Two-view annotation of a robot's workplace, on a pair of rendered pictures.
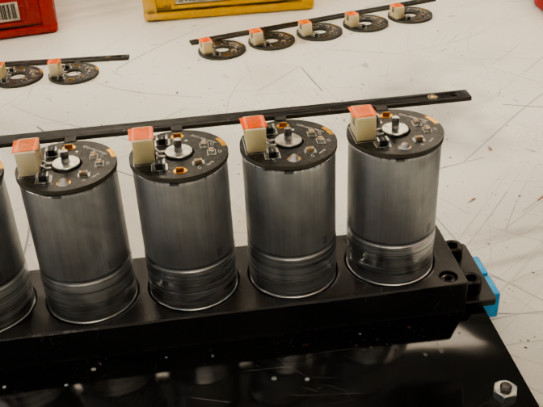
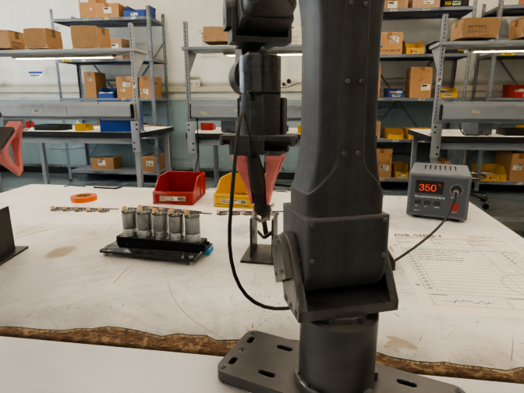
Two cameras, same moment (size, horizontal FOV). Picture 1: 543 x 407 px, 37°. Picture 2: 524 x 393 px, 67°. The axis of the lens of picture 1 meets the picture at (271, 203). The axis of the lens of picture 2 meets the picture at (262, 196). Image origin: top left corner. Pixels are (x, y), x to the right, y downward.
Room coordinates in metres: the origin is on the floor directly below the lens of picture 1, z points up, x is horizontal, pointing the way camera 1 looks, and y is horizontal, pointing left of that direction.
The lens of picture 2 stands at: (-0.34, -0.35, 0.99)
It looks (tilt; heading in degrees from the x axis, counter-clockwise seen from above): 14 degrees down; 20
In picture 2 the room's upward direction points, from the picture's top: straight up
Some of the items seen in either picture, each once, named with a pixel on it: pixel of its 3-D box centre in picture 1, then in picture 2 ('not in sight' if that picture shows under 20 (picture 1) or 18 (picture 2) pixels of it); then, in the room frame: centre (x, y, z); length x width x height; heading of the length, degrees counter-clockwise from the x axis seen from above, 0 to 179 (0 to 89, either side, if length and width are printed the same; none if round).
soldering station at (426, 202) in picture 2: not in sight; (437, 190); (0.58, -0.41, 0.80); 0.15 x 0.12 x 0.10; 176
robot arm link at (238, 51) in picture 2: not in sight; (250, 51); (0.22, -0.12, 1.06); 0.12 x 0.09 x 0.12; 34
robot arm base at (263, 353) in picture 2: not in sight; (337, 347); (-0.04, -0.30, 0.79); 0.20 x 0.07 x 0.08; 85
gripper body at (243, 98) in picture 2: not in sight; (260, 121); (0.18, -0.15, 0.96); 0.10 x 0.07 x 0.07; 100
